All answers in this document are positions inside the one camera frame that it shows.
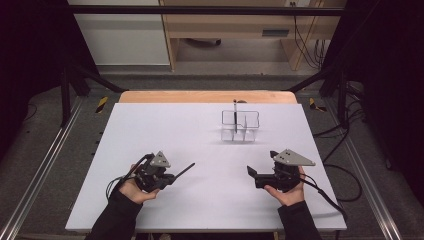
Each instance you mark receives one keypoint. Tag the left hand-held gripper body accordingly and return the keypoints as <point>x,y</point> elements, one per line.
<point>151,176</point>

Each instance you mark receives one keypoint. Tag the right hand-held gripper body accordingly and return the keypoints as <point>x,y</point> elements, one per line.
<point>283,178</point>

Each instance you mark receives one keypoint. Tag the thin black pen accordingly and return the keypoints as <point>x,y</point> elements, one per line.
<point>186,169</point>

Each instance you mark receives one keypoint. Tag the clear acrylic organizer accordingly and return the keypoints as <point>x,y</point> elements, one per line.
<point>246,133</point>

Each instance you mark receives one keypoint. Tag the person's right hand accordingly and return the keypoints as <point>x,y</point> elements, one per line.
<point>291,197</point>

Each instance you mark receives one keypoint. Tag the person's left hand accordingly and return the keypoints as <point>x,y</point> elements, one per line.
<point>133,193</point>

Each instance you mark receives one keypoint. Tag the yellow black tape marker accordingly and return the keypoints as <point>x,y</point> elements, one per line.
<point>101,104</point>
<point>313,104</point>

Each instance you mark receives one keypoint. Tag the light wooden table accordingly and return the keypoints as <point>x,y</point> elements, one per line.
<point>183,96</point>

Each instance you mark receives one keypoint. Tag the black metal stand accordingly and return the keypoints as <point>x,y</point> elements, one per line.
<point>342,100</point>
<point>65,93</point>

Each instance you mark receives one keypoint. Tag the beige wooden desk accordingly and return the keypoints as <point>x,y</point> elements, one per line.
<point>226,25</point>

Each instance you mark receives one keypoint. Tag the white cabinet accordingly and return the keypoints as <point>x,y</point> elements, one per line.
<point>123,40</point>

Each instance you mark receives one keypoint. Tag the black curtain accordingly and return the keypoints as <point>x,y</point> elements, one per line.
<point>393,66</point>
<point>26,50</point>

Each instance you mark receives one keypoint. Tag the black metal crossbar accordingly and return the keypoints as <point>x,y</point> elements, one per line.
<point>200,10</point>

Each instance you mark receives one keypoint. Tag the aluminium floor rail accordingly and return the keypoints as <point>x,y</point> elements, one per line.
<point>371,186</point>
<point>31,186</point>

